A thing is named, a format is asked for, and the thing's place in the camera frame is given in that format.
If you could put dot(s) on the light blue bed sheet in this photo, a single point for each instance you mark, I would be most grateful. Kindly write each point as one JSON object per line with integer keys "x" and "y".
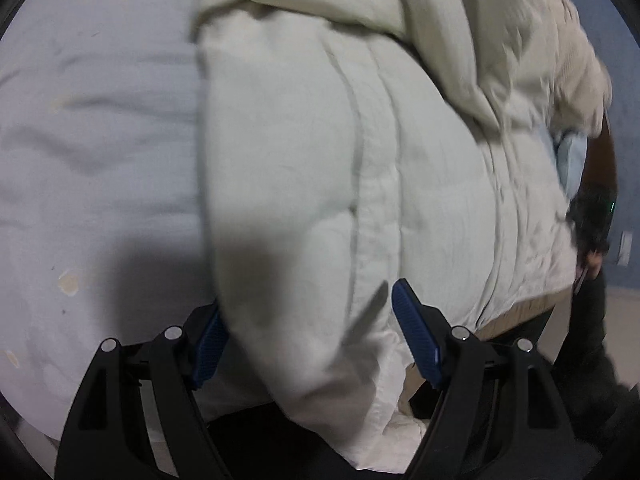
{"x": 101, "y": 217}

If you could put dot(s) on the cream hooded puffer jacket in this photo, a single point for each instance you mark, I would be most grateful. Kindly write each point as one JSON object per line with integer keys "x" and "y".
{"x": 334, "y": 168}

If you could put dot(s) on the white wall socket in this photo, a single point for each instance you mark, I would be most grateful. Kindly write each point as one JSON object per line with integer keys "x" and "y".
{"x": 624, "y": 252}

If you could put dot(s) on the light blue pillow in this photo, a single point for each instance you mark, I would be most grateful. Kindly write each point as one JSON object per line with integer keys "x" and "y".
{"x": 570, "y": 154}

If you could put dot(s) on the cream knitted blanket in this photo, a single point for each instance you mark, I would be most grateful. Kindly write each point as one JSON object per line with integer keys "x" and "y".
{"x": 506, "y": 63}

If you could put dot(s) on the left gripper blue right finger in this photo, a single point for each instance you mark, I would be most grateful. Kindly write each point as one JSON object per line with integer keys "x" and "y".
{"x": 498, "y": 414}

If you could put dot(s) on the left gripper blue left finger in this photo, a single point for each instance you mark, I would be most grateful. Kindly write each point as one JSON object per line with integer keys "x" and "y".
{"x": 105, "y": 435}

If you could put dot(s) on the right hand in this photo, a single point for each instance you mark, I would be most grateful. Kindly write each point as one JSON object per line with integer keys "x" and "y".
{"x": 588, "y": 268}

